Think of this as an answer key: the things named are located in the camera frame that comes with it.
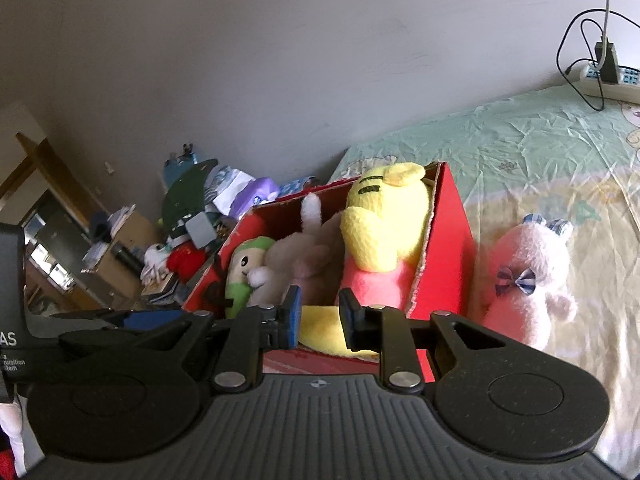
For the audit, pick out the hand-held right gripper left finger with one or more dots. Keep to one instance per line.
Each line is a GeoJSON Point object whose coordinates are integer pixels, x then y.
{"type": "Point", "coordinates": [292, 320]}

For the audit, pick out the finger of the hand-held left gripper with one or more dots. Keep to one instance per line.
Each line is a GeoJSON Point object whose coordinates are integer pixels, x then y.
{"type": "Point", "coordinates": [150, 320]}
{"type": "Point", "coordinates": [100, 342]}

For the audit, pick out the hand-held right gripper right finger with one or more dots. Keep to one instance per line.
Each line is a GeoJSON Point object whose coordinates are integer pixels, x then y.
{"type": "Point", "coordinates": [350, 317]}

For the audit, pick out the white plush rabbit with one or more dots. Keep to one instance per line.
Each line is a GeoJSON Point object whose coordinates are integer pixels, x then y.
{"type": "Point", "coordinates": [300, 255]}

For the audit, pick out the red cardboard box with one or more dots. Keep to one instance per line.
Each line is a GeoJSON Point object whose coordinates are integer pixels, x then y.
{"type": "Point", "coordinates": [450, 260]}

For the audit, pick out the white cloth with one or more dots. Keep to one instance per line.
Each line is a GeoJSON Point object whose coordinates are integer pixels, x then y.
{"type": "Point", "coordinates": [155, 260]}

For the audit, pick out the black bottle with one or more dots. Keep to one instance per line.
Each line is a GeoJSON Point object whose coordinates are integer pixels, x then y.
{"type": "Point", "coordinates": [126, 256]}

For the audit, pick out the red cloth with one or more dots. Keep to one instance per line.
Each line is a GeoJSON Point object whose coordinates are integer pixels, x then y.
{"type": "Point", "coordinates": [187, 262]}

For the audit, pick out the green hat plush doll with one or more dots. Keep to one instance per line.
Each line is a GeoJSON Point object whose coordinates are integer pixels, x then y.
{"type": "Point", "coordinates": [245, 265]}

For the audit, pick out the wooden cabinet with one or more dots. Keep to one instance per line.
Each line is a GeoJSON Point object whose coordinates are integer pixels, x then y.
{"type": "Point", "coordinates": [125, 235]}

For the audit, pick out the yellow plush toy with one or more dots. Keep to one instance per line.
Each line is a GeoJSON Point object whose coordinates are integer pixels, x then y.
{"type": "Point", "coordinates": [385, 225]}

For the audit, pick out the grey card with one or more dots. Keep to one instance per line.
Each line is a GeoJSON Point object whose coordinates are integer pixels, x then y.
{"type": "Point", "coordinates": [200, 228]}

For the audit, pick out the person's clothing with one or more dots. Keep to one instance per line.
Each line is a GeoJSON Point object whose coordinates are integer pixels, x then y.
{"type": "Point", "coordinates": [10, 435]}

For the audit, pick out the dark green board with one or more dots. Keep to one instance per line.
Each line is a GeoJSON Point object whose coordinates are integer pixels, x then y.
{"type": "Point", "coordinates": [185, 195]}

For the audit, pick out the purple tissue pack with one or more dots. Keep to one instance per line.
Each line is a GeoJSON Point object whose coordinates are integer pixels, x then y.
{"type": "Point", "coordinates": [255, 192]}

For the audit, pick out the blue printed package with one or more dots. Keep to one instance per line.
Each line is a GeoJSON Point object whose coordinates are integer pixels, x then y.
{"type": "Point", "coordinates": [295, 186]}

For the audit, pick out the blue plastic item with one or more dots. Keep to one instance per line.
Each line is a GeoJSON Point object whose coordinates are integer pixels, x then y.
{"type": "Point", "coordinates": [177, 167]}

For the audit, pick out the pink plush bear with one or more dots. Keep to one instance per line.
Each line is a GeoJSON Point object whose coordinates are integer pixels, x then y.
{"type": "Point", "coordinates": [525, 280]}

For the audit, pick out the green printed bed sheet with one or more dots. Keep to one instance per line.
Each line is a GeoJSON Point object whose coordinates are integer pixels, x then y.
{"type": "Point", "coordinates": [525, 160]}

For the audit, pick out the white power strip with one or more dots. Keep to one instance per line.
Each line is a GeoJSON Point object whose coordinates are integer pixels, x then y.
{"type": "Point", "coordinates": [625, 82]}

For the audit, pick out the black charger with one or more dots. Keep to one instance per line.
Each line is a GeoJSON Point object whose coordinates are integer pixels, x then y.
{"type": "Point", "coordinates": [607, 62]}

